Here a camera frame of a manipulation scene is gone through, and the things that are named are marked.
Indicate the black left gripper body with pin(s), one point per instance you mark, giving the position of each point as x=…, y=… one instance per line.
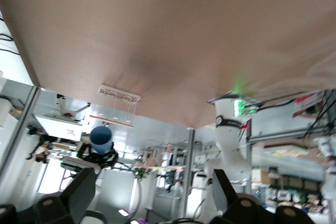
x=101, y=159

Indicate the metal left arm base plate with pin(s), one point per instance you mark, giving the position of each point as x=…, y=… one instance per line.
x=223, y=97

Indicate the green plant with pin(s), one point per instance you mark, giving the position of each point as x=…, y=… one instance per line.
x=140, y=173

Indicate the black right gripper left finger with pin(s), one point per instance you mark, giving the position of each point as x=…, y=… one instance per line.
x=65, y=205

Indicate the blue plastic cup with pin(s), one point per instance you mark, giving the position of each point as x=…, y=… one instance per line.
x=101, y=138

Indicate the aluminium frame profile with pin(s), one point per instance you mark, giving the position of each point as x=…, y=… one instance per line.
x=188, y=169

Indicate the brown table cover sheet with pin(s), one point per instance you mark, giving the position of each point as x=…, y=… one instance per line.
x=168, y=37

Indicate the aluminium frame post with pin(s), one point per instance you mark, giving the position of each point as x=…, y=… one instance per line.
x=23, y=119

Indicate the white board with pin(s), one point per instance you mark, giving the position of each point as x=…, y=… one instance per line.
x=60, y=127

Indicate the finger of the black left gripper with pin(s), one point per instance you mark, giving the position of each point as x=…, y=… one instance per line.
x=113, y=149
x=84, y=150

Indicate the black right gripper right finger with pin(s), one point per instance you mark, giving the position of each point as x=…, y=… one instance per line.
x=236, y=208

